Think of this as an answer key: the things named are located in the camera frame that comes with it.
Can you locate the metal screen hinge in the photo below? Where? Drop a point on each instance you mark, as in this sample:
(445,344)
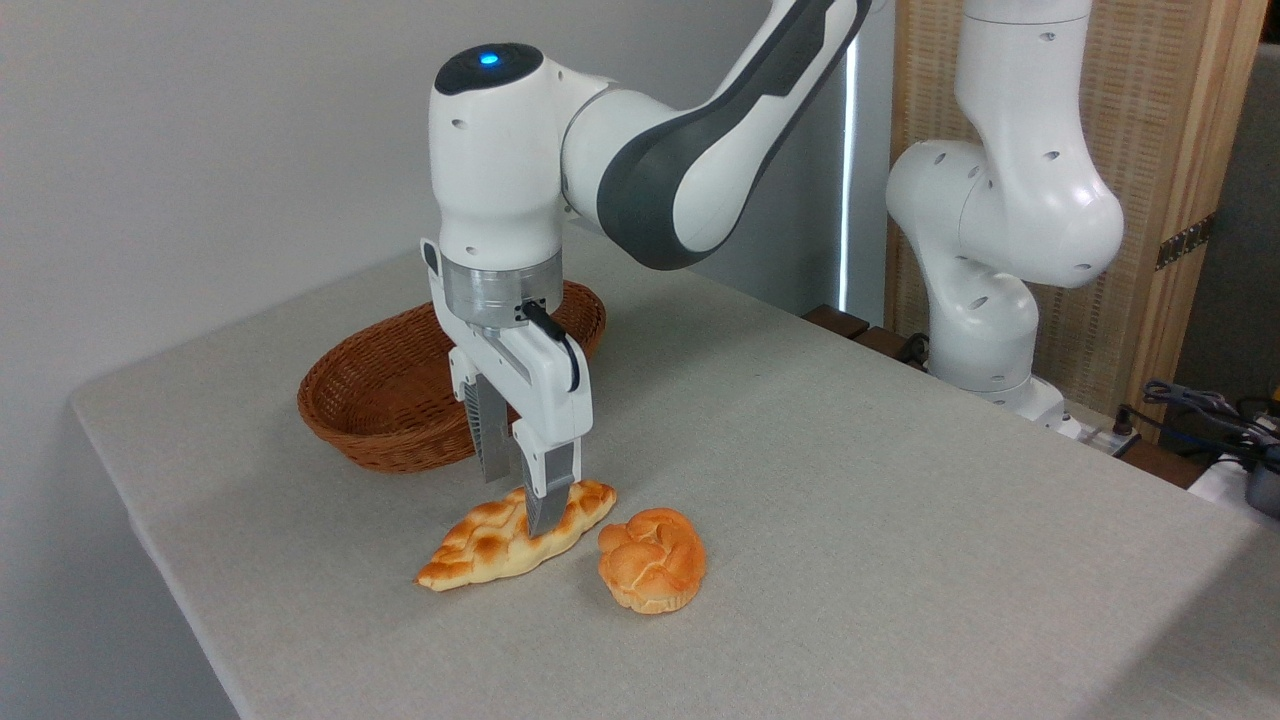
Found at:
(1185,242)

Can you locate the dark grey container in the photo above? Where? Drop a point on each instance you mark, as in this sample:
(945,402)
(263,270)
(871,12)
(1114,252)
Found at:
(1265,490)

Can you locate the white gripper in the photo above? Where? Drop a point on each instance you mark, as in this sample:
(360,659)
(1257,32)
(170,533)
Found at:
(550,400)

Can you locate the long braided bread loaf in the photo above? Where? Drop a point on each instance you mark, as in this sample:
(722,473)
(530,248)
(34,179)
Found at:
(480,550)

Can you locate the brown wooden block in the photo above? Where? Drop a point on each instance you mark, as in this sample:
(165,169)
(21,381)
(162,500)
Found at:
(838,320)

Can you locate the grey tablecloth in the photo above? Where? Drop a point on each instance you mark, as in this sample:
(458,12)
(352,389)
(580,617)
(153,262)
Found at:
(850,520)

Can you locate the wood-framed woven screen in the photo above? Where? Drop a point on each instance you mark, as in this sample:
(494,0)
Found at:
(1160,110)

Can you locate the round knotted bread roll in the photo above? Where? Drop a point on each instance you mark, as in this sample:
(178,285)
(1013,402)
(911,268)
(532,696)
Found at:
(652,562)

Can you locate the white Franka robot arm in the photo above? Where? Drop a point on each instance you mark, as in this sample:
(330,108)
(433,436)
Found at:
(500,170)

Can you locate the brown woven wicker basket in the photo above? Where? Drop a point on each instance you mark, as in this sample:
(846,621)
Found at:
(385,405)

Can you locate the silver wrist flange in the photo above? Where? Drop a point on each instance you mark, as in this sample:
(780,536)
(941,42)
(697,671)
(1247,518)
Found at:
(485,290)

